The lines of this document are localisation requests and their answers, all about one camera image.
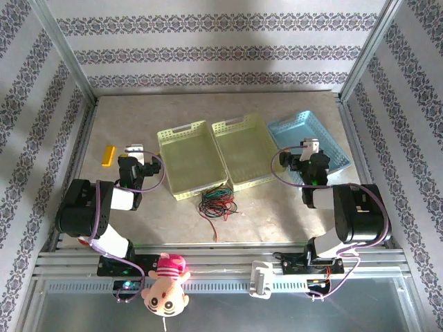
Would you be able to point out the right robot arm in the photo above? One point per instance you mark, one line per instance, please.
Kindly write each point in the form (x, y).
(363, 214)

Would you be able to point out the yellow rectangular block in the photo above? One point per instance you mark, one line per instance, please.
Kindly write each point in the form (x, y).
(108, 156)

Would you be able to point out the light blue plastic basket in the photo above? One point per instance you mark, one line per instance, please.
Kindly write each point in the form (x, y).
(311, 128)

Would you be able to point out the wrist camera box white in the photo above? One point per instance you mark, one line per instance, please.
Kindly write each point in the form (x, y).
(135, 150)
(309, 147)

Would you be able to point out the tin can with red label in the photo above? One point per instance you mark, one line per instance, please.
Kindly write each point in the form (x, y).
(84, 242)

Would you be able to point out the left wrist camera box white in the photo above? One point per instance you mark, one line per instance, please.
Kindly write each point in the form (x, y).
(135, 150)

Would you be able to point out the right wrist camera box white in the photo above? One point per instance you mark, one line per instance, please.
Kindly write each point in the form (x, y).
(309, 147)

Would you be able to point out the aluminium frame rail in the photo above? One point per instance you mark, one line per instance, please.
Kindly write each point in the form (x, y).
(221, 259)

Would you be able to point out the black base plate right arm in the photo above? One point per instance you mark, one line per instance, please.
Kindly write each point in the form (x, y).
(294, 264)

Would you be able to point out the small electronics board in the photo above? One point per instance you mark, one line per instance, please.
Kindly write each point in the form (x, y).
(128, 285)
(316, 283)

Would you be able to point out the aluminium frame post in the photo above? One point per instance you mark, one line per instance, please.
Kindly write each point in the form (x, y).
(370, 48)
(65, 52)

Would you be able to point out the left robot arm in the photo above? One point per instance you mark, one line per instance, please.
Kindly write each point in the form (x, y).
(81, 211)

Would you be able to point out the white plastic mount bracket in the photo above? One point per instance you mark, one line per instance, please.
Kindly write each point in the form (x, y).
(262, 280)

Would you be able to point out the pale yellow plastic basket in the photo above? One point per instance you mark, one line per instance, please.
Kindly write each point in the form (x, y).
(245, 155)
(192, 162)

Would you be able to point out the plush doll with pink hat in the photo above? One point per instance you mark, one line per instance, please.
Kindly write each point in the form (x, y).
(165, 294)

